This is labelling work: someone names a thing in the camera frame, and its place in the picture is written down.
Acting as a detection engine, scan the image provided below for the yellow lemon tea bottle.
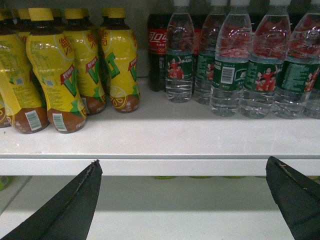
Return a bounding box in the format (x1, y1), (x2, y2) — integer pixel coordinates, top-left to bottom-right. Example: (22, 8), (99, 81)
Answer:
(26, 7), (87, 134)
(63, 8), (106, 115)
(0, 10), (49, 134)
(100, 7), (141, 113)

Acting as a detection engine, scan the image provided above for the white metal shelf board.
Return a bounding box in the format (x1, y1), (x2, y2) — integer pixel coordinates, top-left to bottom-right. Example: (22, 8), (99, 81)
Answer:
(0, 78), (320, 176)

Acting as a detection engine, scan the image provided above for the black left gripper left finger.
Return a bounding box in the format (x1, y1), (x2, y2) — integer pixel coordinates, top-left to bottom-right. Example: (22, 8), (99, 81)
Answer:
(2, 160), (103, 240)

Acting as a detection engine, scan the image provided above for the lower white shelf board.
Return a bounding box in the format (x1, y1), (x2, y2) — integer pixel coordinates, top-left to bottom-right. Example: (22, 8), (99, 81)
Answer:
(0, 176), (320, 240)

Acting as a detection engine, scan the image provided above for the black cola bottle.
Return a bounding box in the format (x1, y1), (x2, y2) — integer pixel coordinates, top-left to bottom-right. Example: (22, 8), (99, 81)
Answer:
(147, 13), (171, 92)

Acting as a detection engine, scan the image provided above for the clear water bottle green label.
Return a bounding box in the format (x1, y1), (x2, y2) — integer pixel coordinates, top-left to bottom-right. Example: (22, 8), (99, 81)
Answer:
(165, 0), (194, 103)
(209, 0), (253, 117)
(239, 0), (291, 119)
(194, 0), (227, 105)
(270, 0), (320, 119)

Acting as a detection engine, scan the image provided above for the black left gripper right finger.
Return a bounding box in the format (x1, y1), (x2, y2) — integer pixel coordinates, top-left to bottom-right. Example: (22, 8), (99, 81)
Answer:
(266, 156), (320, 240)

